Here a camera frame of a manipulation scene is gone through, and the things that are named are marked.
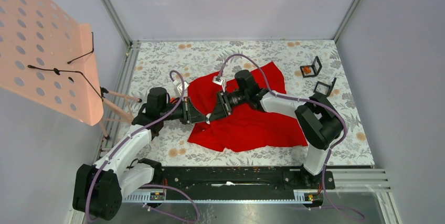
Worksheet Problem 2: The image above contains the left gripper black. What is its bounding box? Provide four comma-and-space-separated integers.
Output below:
161, 97, 208, 125

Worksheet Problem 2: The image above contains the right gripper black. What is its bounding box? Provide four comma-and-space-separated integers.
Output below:
209, 90, 249, 122

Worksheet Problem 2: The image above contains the round orange white brooch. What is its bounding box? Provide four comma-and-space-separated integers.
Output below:
206, 113, 211, 124

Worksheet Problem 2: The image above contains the red shirt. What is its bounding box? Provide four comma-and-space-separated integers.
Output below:
187, 62, 308, 152

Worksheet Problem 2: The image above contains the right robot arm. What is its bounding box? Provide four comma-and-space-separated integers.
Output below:
207, 70, 347, 189

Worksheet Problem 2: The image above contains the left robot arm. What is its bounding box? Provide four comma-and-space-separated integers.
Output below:
72, 83, 195, 221

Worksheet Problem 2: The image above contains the black display box with orange brooch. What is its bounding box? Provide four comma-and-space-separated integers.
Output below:
300, 56, 322, 78

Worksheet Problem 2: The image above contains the floral table mat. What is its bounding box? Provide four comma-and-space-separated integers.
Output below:
128, 40, 375, 166

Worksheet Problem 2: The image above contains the pink perforated music stand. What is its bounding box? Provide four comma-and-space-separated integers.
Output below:
1, 0, 133, 126

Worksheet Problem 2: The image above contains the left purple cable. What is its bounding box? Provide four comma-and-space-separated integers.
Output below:
85, 70, 200, 224

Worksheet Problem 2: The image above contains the purple cable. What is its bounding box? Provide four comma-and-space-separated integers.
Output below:
217, 53, 366, 223
85, 70, 200, 224

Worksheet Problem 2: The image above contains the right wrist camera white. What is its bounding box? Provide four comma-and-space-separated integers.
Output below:
212, 75, 226, 91

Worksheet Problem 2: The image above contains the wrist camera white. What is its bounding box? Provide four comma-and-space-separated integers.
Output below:
212, 75, 226, 91
173, 79, 189, 97

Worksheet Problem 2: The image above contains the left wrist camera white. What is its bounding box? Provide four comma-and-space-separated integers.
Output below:
173, 79, 189, 97

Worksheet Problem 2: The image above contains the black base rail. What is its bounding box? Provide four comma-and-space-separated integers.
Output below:
124, 166, 335, 204

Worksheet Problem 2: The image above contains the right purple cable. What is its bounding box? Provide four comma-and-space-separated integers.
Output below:
217, 53, 366, 223

